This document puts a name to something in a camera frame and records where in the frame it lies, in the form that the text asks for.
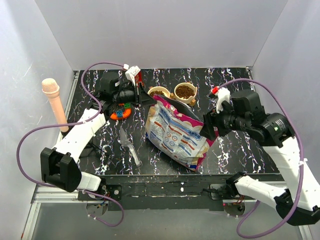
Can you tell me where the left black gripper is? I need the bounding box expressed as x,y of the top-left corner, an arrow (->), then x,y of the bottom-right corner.
112,81 -> 157,108

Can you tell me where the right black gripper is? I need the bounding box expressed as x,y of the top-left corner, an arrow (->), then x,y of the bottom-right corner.
197,99 -> 248,141

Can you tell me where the pink pet food bag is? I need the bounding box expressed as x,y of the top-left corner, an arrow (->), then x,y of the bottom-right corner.
145,95 -> 217,172

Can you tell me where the clear plastic scoop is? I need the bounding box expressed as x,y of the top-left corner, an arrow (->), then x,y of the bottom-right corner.
119,127 -> 142,167

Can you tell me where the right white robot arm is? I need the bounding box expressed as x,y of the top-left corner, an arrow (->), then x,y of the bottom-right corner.
200,87 -> 320,226

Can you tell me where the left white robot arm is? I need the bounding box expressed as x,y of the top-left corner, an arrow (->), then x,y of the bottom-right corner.
40,65 -> 156,200

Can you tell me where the cream double pet bowl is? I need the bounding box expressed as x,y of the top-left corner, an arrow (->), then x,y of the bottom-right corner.
147,82 -> 198,107

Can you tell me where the red toy block car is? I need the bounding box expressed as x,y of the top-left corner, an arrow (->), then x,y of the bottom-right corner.
135,71 -> 143,84

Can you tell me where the orange curved toy track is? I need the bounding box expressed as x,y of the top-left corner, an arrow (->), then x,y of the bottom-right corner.
110,103 -> 132,121

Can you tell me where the black microphone tripod stand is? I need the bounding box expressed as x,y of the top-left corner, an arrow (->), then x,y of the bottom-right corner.
80,141 -> 103,158

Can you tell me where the pink microphone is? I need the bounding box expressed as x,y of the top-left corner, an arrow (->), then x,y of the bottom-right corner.
41,78 -> 67,125

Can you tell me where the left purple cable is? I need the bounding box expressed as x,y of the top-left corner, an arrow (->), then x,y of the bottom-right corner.
16,62 -> 130,228

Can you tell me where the aluminium frame rail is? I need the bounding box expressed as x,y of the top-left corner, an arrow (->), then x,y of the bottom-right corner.
21,70 -> 83,240

